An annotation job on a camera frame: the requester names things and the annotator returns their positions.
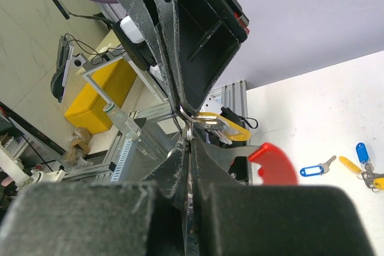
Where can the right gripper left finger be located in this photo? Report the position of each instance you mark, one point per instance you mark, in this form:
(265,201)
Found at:
(79,218)

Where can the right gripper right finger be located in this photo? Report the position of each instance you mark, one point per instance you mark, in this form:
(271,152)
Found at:
(235,219)

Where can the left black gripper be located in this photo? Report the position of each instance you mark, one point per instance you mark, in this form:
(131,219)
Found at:
(192,41)

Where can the red handled metal keyring holder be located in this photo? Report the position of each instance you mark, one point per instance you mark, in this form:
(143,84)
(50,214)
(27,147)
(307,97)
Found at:
(275,167)

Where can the yellow tag key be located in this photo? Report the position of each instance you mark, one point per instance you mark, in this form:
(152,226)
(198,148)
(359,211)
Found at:
(372,180)
(350,165)
(226,130)

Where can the blue tag key lower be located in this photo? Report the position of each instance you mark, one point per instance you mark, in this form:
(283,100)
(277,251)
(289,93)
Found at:
(317,170)

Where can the blue tag key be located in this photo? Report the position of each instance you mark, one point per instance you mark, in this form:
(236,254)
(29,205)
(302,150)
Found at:
(317,170)
(362,154)

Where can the clear plastic bottle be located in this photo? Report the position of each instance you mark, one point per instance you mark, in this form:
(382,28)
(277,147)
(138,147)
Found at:
(122,121)

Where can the yellow box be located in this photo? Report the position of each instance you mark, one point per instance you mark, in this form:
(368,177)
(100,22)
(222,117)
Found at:
(86,110)

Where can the yellow tag key flat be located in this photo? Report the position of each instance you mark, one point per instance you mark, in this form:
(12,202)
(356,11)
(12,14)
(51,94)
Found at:
(350,165)

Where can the blue tag key upper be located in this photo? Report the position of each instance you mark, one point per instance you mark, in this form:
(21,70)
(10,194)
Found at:
(362,154)

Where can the slotted cable duct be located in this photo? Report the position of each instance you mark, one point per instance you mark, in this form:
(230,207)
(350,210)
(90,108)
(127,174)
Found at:
(124,160)

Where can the aluminium front rail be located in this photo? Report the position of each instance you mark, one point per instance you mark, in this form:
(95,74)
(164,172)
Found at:
(112,165)

